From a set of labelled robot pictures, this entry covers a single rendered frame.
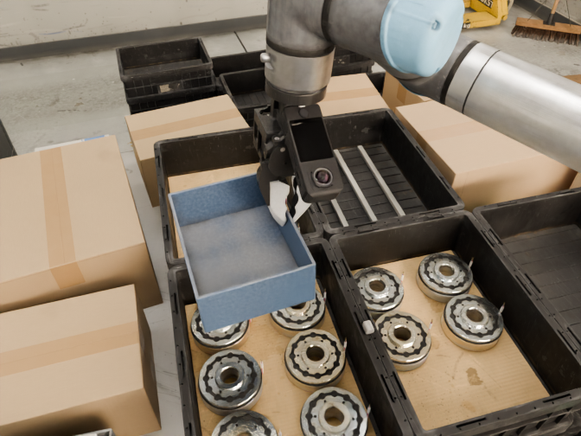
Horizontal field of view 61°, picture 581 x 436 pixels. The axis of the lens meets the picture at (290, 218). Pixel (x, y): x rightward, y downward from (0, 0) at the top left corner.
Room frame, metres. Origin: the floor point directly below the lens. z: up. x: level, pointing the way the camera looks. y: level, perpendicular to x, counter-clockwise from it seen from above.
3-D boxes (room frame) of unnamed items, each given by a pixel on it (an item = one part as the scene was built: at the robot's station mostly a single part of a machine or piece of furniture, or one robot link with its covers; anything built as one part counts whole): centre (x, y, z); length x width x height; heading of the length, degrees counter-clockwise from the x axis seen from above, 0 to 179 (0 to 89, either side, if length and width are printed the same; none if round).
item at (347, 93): (1.29, -0.11, 0.78); 0.30 x 0.22 x 0.16; 103
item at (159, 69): (2.11, 0.58, 0.37); 0.40 x 0.30 x 0.45; 108
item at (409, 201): (0.88, -0.16, 0.87); 0.40 x 0.30 x 0.11; 15
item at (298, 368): (0.44, -0.04, 0.86); 0.10 x 0.10 x 0.01
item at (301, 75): (0.51, -0.01, 1.34); 0.08 x 0.08 x 0.05
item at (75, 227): (0.79, 0.50, 0.80); 0.40 x 0.30 x 0.20; 23
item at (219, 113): (1.14, 0.28, 0.78); 0.30 x 0.22 x 0.16; 114
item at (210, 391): (0.40, 0.10, 0.86); 0.10 x 0.10 x 0.01
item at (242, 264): (0.46, 0.07, 1.10); 0.20 x 0.15 x 0.07; 20
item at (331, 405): (0.33, -0.07, 0.86); 0.05 x 0.05 x 0.01
